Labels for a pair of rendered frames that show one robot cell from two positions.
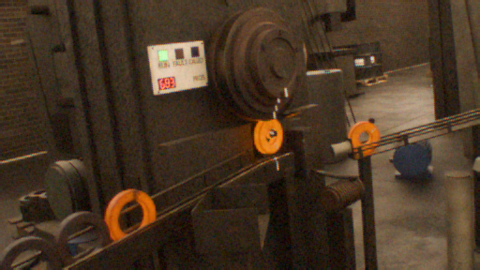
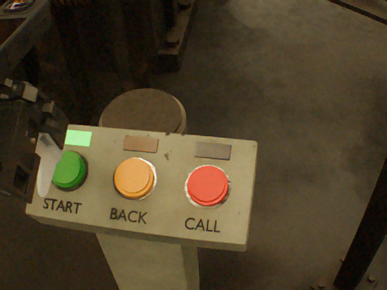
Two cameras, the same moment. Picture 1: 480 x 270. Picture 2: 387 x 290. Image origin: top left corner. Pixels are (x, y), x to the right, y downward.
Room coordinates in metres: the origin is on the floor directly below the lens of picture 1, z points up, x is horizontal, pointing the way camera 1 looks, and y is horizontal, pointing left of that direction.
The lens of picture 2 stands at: (1.93, -1.40, 1.02)
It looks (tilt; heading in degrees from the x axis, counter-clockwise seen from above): 50 degrees down; 57
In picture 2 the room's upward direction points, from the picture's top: 4 degrees counter-clockwise
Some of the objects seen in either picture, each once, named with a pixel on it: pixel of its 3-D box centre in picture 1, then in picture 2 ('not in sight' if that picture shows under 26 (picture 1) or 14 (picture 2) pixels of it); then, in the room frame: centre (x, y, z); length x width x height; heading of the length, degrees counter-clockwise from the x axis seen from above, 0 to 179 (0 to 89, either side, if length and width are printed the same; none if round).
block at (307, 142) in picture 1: (301, 153); not in sight; (2.27, -0.26, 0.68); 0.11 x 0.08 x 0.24; 45
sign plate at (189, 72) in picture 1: (179, 67); not in sight; (1.93, 0.22, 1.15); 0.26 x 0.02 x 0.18; 135
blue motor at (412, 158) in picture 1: (413, 154); not in sight; (3.97, -1.40, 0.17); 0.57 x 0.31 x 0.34; 155
